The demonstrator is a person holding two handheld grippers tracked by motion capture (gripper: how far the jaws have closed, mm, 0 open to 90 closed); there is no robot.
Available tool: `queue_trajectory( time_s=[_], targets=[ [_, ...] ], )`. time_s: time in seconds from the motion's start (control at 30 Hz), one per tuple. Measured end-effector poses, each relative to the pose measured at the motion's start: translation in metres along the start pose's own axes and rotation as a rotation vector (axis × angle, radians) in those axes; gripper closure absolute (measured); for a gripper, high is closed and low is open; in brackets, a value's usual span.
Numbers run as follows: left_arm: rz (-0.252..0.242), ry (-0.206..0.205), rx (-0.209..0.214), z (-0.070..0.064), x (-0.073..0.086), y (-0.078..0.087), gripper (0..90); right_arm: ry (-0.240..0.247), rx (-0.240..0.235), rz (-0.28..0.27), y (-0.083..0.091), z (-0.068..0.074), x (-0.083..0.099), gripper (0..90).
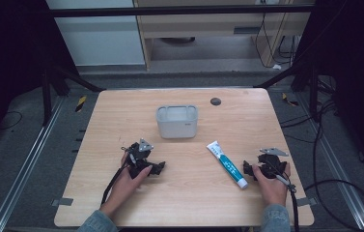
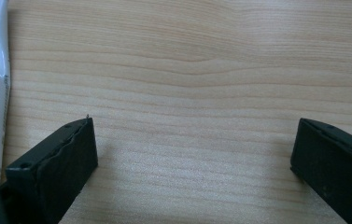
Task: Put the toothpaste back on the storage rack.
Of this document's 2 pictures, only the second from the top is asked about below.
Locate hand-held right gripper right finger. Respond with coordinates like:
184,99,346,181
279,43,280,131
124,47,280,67
289,117,352,224

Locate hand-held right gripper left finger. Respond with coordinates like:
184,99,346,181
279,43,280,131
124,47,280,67
5,115,99,224

